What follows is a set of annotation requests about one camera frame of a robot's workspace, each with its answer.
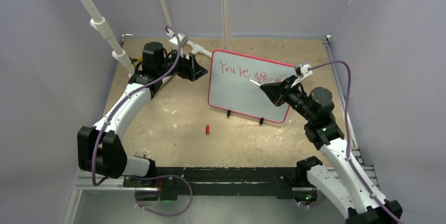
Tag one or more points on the aluminium extrusion frame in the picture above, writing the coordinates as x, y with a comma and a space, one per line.
311, 197

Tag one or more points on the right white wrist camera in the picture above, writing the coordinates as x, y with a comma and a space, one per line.
303, 70

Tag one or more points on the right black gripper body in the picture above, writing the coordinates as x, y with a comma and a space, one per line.
287, 90

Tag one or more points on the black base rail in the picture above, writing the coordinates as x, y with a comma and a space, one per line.
171, 182

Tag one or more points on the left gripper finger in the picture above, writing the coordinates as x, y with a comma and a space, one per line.
192, 62
196, 73

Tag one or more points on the red-framed whiteboard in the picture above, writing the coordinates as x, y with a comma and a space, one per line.
230, 88

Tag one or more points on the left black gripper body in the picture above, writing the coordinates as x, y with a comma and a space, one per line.
182, 70

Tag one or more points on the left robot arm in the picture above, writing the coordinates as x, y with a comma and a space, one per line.
100, 150

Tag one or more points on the white PVC pipe frame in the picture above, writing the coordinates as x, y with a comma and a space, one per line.
98, 22

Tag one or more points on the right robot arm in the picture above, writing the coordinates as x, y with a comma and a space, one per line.
353, 193

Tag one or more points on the black whiteboard easel stand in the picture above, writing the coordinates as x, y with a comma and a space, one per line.
230, 113

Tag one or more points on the red whiteboard marker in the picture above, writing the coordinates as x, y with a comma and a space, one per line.
255, 83

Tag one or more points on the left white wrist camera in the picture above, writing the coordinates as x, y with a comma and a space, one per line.
180, 38

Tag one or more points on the yellow-handled pliers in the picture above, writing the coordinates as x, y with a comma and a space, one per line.
135, 61

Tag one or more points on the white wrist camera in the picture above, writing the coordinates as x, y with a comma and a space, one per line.
180, 38
303, 70

